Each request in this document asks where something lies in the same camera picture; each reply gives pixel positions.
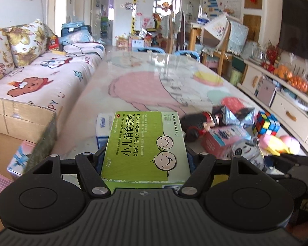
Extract black charger cable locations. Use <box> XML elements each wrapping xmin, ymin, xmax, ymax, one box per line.
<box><xmin>58</xmin><ymin>41</ymin><xmax>93</xmax><ymax>55</ymax></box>

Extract small floral cushion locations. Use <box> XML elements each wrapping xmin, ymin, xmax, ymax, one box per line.
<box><xmin>6</xmin><ymin>19</ymin><xmax>55</xmax><ymax>67</ymax></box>

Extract pink and yellow toy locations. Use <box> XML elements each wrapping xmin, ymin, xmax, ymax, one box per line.
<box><xmin>257</xmin><ymin>133</ymin><xmax>301</xmax><ymax>157</ymax></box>

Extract green medicine box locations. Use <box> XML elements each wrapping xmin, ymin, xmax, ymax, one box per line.
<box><xmin>101</xmin><ymin>111</ymin><xmax>192</xmax><ymax>189</ymax></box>

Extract light blue pillow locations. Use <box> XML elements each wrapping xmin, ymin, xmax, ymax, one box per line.
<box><xmin>59</xmin><ymin>29</ymin><xmax>97</xmax><ymax>45</ymax></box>

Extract silver foil packet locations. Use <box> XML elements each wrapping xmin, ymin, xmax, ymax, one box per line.
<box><xmin>213</xmin><ymin>105</ymin><xmax>256</xmax><ymax>127</ymax></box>

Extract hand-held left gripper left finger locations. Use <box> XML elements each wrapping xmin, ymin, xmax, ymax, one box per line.
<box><xmin>24</xmin><ymin>145</ymin><xmax>112</xmax><ymax>200</ymax></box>

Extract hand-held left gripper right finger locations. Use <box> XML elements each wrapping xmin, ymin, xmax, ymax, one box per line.
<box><xmin>180</xmin><ymin>149</ymin><xmax>269</xmax><ymax>196</ymax></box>

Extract light blue and pink box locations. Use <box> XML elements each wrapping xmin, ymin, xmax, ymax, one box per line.
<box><xmin>6</xmin><ymin>140</ymin><xmax>36</xmax><ymax>180</ymax></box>

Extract white and blue box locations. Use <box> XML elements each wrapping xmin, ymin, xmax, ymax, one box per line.
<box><xmin>96</xmin><ymin>113</ymin><xmax>116</xmax><ymax>149</ymax></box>

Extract brown cardboard box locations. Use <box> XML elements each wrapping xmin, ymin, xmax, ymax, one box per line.
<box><xmin>0</xmin><ymin>96</ymin><xmax>58</xmax><ymax>211</ymax></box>

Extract cream television cabinet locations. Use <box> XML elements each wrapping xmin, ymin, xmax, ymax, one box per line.
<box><xmin>237</xmin><ymin>56</ymin><xmax>308</xmax><ymax>157</ymax></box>

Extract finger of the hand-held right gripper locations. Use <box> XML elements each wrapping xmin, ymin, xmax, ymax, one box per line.
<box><xmin>268</xmin><ymin>154</ymin><xmax>308</xmax><ymax>166</ymax></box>

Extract tilted cardboard box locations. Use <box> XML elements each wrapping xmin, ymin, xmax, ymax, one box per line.
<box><xmin>200</xmin><ymin>14</ymin><xmax>231</xmax><ymax>48</ymax></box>

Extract red flower bouquet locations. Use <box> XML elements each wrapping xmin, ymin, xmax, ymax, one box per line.
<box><xmin>262</xmin><ymin>42</ymin><xmax>281</xmax><ymax>66</ymax></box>

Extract red snack box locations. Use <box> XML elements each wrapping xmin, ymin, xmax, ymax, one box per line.
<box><xmin>48</xmin><ymin>36</ymin><xmax>60</xmax><ymax>50</ymax></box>

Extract black television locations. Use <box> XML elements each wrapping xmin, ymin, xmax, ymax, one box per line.
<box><xmin>278</xmin><ymin>0</ymin><xmax>308</xmax><ymax>66</ymax></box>

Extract chair draped with clothes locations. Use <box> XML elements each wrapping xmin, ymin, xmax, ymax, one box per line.
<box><xmin>160</xmin><ymin>11</ymin><xmax>188</xmax><ymax>53</ymax></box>

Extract dark blue suitcase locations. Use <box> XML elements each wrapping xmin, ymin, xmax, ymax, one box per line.
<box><xmin>62</xmin><ymin>23</ymin><xmax>91</xmax><ymax>38</ymax></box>

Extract wooden chair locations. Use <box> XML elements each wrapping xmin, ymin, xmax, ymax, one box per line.
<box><xmin>213</xmin><ymin>43</ymin><xmax>234</xmax><ymax>77</ymax></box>

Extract bag of oranges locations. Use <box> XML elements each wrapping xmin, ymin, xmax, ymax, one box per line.
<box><xmin>275</xmin><ymin>61</ymin><xmax>308</xmax><ymax>93</ymax></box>

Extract large floral cushion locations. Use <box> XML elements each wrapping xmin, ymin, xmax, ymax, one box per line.
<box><xmin>0</xmin><ymin>29</ymin><xmax>18</xmax><ymax>88</ymax></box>

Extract sofa with cartoon cover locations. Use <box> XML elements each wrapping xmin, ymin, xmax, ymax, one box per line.
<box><xmin>0</xmin><ymin>18</ymin><xmax>106</xmax><ymax>113</ymax></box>

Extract multicoloured puzzle cube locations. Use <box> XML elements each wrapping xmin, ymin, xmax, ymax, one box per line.
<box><xmin>252</xmin><ymin>111</ymin><xmax>280</xmax><ymax>136</ymax></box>

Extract light blue quilted cover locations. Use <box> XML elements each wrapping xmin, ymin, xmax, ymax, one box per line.
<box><xmin>227</xmin><ymin>20</ymin><xmax>249</xmax><ymax>54</ymax></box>

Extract giraffe height chart sticker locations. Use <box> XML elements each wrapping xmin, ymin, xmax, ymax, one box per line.
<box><xmin>130</xmin><ymin>0</ymin><xmax>141</xmax><ymax>35</ymax></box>

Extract blue plastic stool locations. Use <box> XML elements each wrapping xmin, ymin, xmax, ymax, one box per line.
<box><xmin>175</xmin><ymin>50</ymin><xmax>201</xmax><ymax>62</ymax></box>
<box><xmin>137</xmin><ymin>47</ymin><xmax>166</xmax><ymax>54</ymax></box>

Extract pink cartoon box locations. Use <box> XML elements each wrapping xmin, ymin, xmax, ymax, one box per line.
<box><xmin>201</xmin><ymin>125</ymin><xmax>251</xmax><ymax>158</ymax></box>

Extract wooden dining table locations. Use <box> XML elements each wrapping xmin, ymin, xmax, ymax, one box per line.
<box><xmin>190</xmin><ymin>22</ymin><xmax>208</xmax><ymax>52</ymax></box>

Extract black-haired doll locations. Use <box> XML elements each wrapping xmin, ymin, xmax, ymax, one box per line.
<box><xmin>181</xmin><ymin>111</ymin><xmax>222</xmax><ymax>142</ymax></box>

